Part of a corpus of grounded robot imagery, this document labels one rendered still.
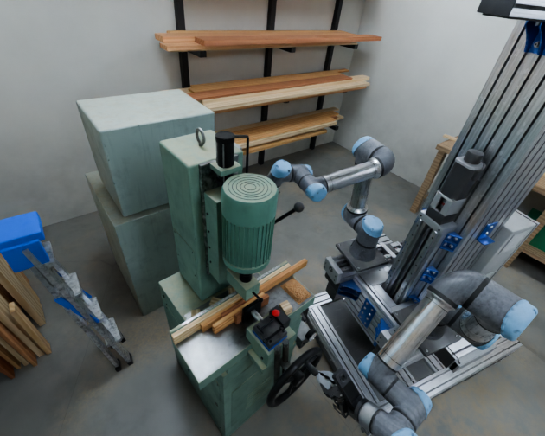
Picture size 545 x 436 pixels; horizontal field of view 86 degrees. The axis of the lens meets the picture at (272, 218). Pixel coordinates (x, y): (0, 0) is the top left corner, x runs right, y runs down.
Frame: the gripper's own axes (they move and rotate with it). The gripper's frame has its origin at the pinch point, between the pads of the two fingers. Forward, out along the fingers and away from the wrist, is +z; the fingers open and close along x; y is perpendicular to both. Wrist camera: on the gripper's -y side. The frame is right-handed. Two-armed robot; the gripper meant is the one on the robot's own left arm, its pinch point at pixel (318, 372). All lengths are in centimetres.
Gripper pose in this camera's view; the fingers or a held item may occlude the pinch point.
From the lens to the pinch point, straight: 122.2
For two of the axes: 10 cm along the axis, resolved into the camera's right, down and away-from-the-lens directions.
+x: 7.8, -3.9, 4.9
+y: 2.7, 9.2, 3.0
